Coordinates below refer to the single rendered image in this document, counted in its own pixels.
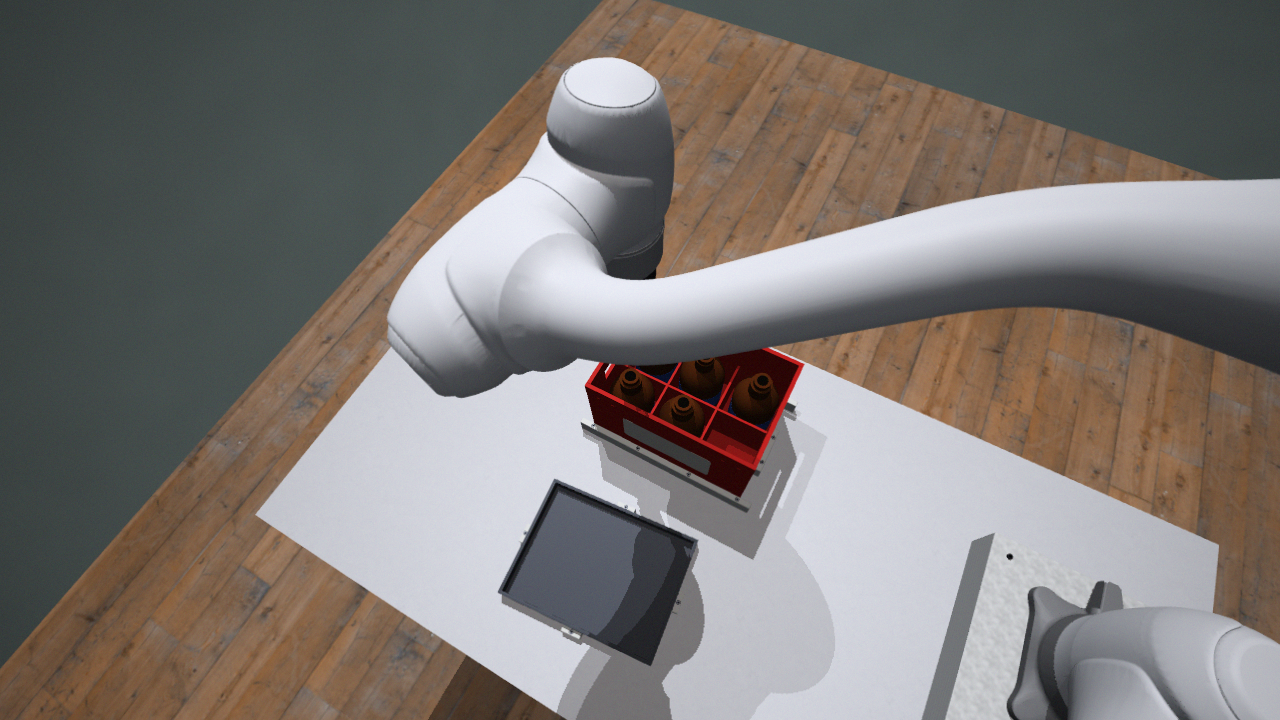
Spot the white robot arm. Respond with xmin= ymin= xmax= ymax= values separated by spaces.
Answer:
xmin=387 ymin=58 xmax=1280 ymax=720

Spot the brown glass bottle with blue label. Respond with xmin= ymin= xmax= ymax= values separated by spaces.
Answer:
xmin=678 ymin=357 xmax=724 ymax=406

